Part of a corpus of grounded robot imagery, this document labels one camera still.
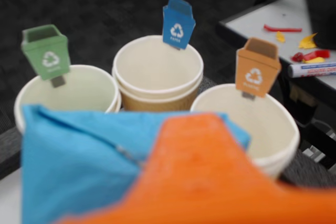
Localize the metal table bracket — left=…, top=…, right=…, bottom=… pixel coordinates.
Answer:
left=301, top=125, right=336, bottom=167

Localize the blue recycling bin tag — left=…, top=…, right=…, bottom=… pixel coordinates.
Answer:
left=162, top=0, right=196, bottom=51

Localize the crumpled red wrapper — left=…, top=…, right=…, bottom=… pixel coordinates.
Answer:
left=291, top=49, right=331, bottom=62

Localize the black bag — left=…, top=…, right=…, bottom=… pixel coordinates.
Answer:
left=304, top=0, right=336, bottom=50

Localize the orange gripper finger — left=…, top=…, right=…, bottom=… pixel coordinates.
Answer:
left=125, top=113, right=336, bottom=224
left=56, top=192, right=132, bottom=224

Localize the paper cup with orange tag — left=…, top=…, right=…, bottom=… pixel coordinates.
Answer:
left=190, top=83, right=301, bottom=180

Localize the paper cup with blue tag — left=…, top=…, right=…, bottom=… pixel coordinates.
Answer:
left=112, top=35, right=204, bottom=112

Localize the long red paper strip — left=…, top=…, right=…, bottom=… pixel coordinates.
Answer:
left=264, top=24, right=302, bottom=33

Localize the green recycling bin tag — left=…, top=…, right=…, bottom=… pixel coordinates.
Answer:
left=20, top=24, right=71, bottom=88

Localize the paper cup with green tag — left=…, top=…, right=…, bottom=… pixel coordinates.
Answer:
left=14, top=64, right=122, bottom=135

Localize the large yellow paper scrap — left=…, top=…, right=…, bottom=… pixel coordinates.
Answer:
left=298, top=33, right=318, bottom=49

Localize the blue paper-wrapped rubbish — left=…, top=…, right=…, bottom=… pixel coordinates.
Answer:
left=20, top=104, right=251, bottom=224

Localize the orange recycling bin tag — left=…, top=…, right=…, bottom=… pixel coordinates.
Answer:
left=235, top=37, right=282, bottom=101

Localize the flat yellow paper scrap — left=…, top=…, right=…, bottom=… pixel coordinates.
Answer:
left=304, top=56, right=326, bottom=64

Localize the white marker pen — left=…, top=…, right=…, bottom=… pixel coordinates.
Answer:
left=287, top=62, right=336, bottom=78

